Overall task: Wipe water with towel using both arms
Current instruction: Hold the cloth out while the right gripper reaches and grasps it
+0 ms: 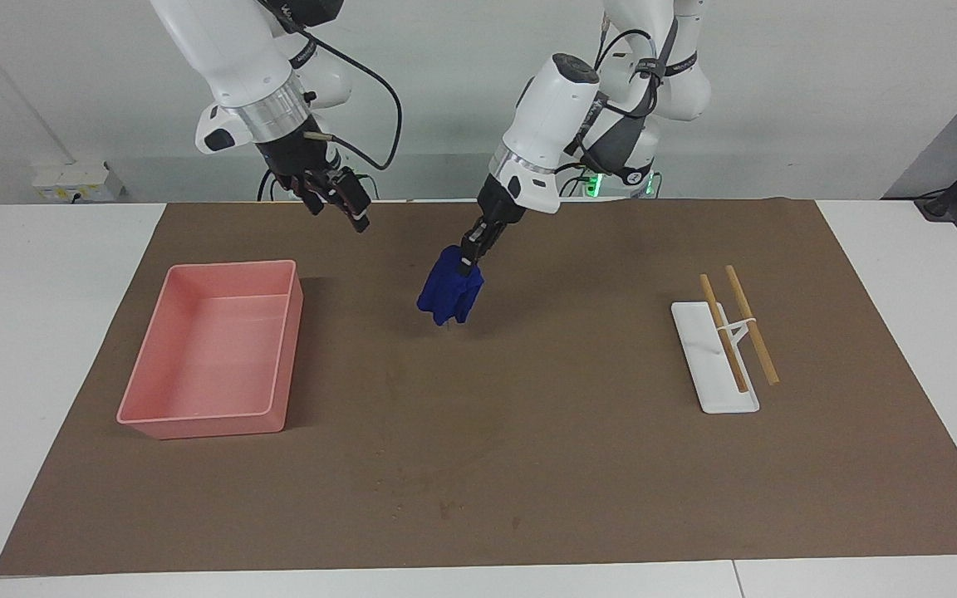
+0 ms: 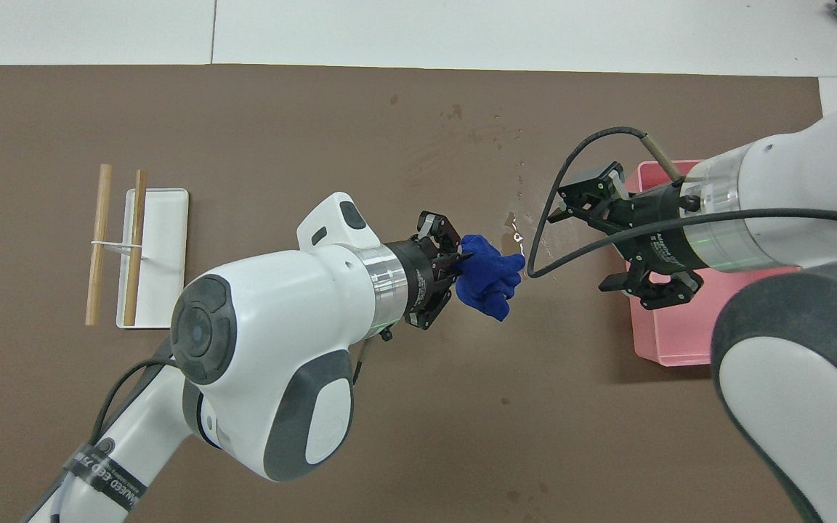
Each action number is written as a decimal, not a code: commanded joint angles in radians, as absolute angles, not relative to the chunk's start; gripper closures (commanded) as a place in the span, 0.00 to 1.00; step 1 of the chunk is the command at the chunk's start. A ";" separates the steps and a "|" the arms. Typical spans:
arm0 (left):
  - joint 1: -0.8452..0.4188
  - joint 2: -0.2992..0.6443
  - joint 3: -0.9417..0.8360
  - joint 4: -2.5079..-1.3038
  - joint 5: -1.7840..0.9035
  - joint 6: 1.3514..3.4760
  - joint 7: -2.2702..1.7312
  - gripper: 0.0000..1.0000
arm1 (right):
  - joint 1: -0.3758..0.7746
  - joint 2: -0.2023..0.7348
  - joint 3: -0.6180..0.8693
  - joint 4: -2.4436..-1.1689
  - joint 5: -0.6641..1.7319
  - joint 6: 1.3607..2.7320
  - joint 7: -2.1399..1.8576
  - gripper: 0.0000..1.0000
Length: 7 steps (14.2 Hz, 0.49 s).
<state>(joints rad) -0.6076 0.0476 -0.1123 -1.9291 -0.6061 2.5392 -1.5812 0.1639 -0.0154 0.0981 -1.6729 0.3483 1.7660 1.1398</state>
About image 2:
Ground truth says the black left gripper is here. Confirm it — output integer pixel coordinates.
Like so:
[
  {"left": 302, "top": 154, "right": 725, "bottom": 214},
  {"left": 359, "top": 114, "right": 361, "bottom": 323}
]
[{"left": 388, "top": 211, "right": 474, "bottom": 331}]

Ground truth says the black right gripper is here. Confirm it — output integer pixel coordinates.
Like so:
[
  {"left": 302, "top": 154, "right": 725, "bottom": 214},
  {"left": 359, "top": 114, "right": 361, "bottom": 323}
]
[{"left": 548, "top": 161, "right": 704, "bottom": 311}]

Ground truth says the blue towel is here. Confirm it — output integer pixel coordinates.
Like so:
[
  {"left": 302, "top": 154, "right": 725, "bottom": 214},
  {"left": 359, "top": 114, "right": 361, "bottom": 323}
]
[{"left": 455, "top": 234, "right": 527, "bottom": 322}]

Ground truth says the white towel rack base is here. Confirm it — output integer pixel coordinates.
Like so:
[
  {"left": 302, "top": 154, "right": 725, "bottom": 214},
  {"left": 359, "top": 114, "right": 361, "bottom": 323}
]
[{"left": 116, "top": 188, "right": 190, "bottom": 330}]

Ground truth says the pink plastic bin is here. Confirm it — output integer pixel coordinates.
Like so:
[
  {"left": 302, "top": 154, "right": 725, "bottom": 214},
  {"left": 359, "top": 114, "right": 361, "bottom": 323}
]
[{"left": 626, "top": 160, "right": 801, "bottom": 368}]

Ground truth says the brown table mat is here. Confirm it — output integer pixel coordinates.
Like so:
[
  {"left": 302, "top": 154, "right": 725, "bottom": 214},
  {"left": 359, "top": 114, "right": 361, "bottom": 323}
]
[{"left": 0, "top": 64, "right": 824, "bottom": 523}]

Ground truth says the wooden rack rod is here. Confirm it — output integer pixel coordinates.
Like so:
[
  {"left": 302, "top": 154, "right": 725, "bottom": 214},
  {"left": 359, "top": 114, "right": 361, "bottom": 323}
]
[
  {"left": 85, "top": 164, "right": 113, "bottom": 326},
  {"left": 123, "top": 169, "right": 148, "bottom": 327}
]

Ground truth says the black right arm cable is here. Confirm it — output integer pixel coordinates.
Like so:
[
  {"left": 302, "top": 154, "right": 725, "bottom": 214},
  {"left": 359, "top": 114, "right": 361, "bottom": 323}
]
[{"left": 526, "top": 127, "right": 837, "bottom": 279}]

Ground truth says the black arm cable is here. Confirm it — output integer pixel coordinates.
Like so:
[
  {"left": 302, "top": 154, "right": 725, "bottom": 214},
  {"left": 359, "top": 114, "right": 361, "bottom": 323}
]
[
  {"left": 526, "top": 127, "right": 837, "bottom": 279},
  {"left": 88, "top": 338, "right": 379, "bottom": 447}
]

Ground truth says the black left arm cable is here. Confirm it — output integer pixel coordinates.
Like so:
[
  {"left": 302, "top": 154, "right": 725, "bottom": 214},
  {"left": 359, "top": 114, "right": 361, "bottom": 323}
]
[{"left": 88, "top": 338, "right": 379, "bottom": 447}]

